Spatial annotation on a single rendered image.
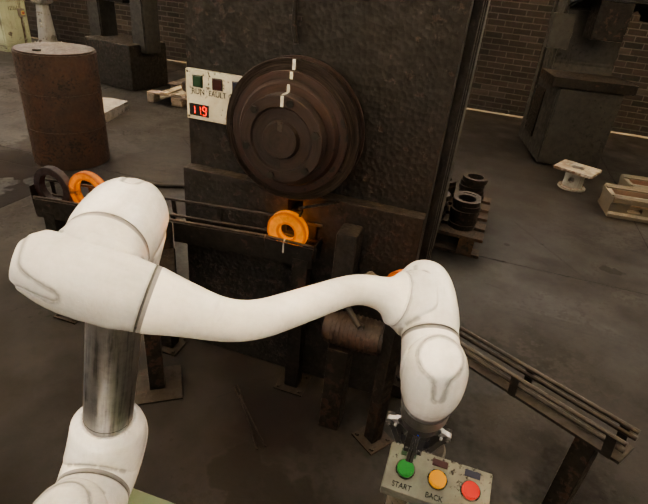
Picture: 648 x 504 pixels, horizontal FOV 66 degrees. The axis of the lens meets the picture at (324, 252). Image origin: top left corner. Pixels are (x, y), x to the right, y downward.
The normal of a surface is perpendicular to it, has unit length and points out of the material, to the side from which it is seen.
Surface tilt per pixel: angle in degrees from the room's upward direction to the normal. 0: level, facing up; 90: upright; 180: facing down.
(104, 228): 18
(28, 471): 0
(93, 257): 26
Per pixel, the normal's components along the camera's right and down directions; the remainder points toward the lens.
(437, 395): -0.11, 0.64
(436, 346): -0.07, -0.68
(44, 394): 0.08, -0.86
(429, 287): 0.25, -0.62
